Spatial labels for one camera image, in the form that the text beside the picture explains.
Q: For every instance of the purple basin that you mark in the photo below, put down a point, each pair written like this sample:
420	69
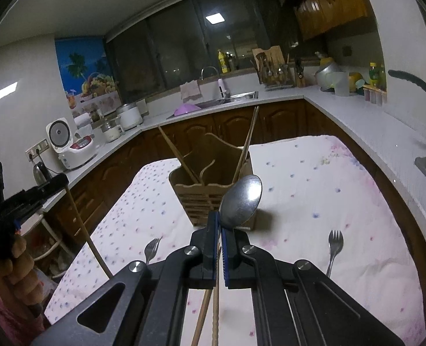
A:
186	109

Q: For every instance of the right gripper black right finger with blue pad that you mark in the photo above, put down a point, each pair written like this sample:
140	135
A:
296	303

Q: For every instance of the steel mixing bowl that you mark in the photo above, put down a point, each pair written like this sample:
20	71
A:
323	74

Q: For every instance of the steel spoon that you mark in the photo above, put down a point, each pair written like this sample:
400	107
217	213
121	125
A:
241	202

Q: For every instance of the steel spork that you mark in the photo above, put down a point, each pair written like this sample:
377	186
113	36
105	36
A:
336	243
150	251

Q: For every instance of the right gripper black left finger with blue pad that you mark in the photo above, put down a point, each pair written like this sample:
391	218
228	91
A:
143	304

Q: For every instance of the person's left hand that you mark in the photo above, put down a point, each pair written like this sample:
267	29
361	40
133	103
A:
20	288

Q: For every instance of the white round cooker pot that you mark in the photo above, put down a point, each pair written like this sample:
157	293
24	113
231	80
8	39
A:
129	115

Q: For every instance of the grey dish towel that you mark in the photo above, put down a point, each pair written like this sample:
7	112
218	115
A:
190	90

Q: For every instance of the kitchen faucet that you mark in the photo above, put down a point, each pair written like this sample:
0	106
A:
208	71

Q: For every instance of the dish rack with utensils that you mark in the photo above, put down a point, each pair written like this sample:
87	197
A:
273	69

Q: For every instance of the yellow bottle on windowsill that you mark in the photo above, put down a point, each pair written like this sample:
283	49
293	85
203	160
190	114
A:
223	61

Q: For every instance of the green soda bottle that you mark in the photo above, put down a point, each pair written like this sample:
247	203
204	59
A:
373	74

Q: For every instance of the white rice cooker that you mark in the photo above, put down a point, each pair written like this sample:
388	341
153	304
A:
72	152

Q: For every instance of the black wok with handle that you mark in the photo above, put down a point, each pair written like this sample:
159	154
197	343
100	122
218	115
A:
402	75

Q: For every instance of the steel spork right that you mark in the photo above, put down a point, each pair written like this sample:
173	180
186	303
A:
336	243

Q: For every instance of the small white steel pot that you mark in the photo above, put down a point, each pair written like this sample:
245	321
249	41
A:
112	130

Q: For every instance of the steel spork left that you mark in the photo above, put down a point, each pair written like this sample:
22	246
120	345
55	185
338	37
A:
150	251

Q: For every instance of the floral white tablecloth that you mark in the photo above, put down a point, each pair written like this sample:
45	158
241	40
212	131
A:
311	186

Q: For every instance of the wooden utensil holder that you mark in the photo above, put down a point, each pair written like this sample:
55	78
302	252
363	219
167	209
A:
214	161

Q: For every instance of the tropical fruit poster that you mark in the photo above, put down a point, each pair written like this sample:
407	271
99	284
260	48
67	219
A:
86	75

